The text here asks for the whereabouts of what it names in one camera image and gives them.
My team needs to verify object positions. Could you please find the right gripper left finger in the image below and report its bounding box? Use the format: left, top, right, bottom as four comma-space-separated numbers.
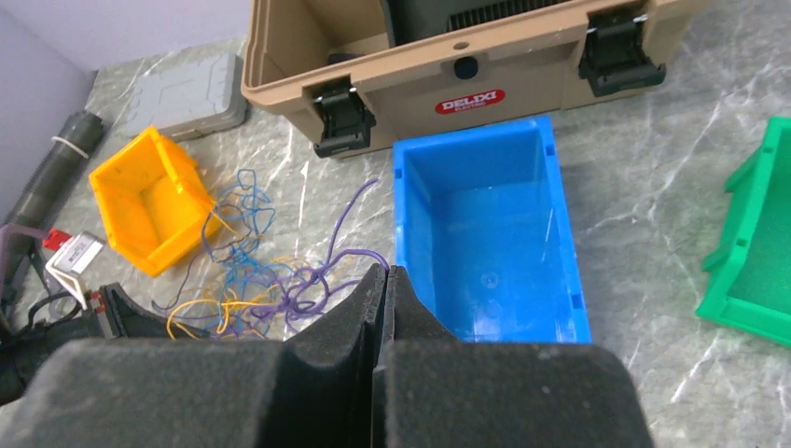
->
1, 264, 387, 447

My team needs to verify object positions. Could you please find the tan open toolbox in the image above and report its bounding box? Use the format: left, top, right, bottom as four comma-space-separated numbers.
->
242, 1, 705, 158

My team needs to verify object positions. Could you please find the black corrugated hose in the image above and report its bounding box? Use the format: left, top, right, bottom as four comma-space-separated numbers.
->
0, 109, 105, 273

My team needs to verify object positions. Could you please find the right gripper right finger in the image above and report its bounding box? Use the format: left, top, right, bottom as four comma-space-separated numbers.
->
371, 266, 654, 447

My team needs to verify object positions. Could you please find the purple thin cable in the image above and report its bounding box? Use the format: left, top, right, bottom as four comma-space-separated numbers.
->
151, 177, 391, 338

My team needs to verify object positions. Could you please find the blue plastic bin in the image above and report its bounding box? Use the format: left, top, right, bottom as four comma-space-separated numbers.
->
393, 116, 591, 343

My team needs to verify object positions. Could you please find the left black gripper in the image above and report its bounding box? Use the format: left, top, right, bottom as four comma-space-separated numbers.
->
1, 283, 209, 405

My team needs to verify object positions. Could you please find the orange plastic bin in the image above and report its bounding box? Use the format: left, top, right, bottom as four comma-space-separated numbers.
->
89, 126, 223, 277

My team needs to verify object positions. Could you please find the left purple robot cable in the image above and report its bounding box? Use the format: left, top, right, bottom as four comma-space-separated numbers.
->
0, 223, 50, 286

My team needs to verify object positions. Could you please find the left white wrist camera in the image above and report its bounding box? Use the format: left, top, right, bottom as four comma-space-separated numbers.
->
43, 229, 105, 311

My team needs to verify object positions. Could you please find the grey plastic case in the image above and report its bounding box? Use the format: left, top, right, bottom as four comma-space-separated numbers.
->
121, 52, 248, 142

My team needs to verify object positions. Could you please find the black tray in toolbox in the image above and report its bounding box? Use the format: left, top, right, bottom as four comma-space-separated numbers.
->
380, 0, 564, 47

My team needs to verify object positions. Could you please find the green plastic bin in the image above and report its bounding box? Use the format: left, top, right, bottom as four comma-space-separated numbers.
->
696, 117, 790, 345

